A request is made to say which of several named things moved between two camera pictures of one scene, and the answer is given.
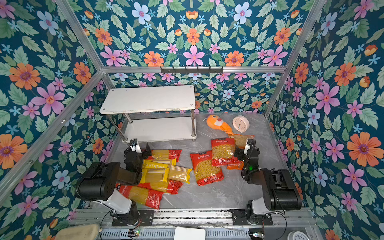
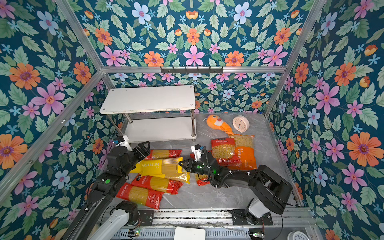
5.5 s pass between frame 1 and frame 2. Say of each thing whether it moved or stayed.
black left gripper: stayed
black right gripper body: moved
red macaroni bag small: stayed
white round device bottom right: stayed
